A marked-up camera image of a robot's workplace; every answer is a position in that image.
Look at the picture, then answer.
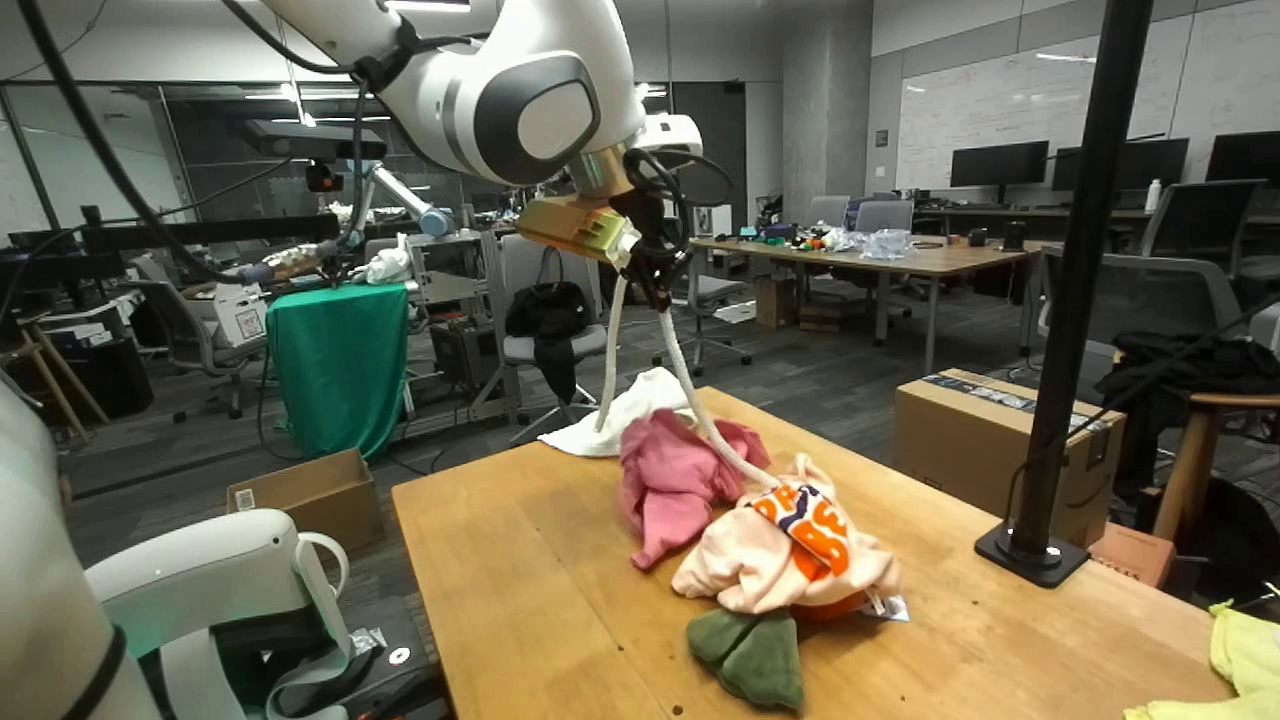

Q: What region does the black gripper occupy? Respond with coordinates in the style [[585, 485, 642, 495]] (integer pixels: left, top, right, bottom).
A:
[[620, 183, 696, 315]]

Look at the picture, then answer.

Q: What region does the thick white rope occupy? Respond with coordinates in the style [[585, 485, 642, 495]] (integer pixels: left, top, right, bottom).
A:
[[593, 271, 786, 492]]

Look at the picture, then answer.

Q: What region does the white ribbed towel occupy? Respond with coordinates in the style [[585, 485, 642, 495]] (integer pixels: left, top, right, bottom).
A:
[[535, 362, 696, 462]]

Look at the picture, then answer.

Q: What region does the pale pink cloth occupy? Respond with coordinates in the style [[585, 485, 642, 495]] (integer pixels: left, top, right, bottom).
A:
[[669, 450, 902, 620]]

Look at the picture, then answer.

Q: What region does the yellow-green cloth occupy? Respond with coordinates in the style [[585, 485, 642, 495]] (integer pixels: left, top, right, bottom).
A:
[[1123, 600, 1280, 720]]

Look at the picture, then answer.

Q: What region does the black office chair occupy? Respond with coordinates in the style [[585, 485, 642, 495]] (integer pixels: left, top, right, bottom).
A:
[[664, 215, 754, 380]]

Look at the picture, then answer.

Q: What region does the black handbag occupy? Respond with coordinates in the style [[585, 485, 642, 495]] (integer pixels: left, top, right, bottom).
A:
[[503, 243, 596, 345]]

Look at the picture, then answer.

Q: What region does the white swivel chair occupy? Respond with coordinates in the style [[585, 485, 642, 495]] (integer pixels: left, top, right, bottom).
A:
[[490, 324, 614, 444]]

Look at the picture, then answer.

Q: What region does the long wooden office table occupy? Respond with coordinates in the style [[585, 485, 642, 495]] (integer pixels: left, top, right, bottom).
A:
[[691, 234, 1073, 375]]

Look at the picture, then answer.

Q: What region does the green cloth drape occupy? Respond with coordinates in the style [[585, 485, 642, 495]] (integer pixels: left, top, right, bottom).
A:
[[261, 280, 416, 462]]

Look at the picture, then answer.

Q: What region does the cardboard box with black tape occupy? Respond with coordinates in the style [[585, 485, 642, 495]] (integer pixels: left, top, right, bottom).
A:
[[890, 368, 1133, 553]]

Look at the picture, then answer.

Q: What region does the black computer monitor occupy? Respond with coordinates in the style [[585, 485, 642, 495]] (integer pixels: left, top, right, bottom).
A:
[[1053, 135, 1191, 195], [948, 141, 1053, 191], [1204, 127, 1280, 186]]

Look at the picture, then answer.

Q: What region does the small open cardboard box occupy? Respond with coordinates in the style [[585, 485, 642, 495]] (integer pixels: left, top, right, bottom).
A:
[[219, 449, 392, 558]]

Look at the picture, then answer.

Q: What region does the black pole stand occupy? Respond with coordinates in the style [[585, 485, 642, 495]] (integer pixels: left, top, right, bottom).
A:
[[970, 0, 1158, 592]]

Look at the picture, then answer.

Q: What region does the white paper sign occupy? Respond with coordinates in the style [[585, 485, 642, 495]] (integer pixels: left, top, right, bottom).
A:
[[210, 260, 270, 353]]

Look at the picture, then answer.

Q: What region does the grey office chair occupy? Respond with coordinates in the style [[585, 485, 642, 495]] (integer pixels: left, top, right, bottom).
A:
[[1083, 253, 1252, 392]]

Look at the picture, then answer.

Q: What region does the black garment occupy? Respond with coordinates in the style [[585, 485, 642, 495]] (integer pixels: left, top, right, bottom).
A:
[[1091, 331, 1280, 417]]

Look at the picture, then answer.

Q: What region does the black mesh chair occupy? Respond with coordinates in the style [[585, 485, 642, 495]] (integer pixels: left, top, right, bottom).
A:
[[1143, 177, 1265, 271]]

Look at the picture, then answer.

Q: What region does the wooden stool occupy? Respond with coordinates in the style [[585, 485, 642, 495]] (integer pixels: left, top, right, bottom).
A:
[[1151, 386, 1280, 545]]

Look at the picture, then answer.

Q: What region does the black stereo camera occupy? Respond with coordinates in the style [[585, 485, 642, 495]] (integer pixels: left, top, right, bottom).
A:
[[244, 116, 392, 166]]

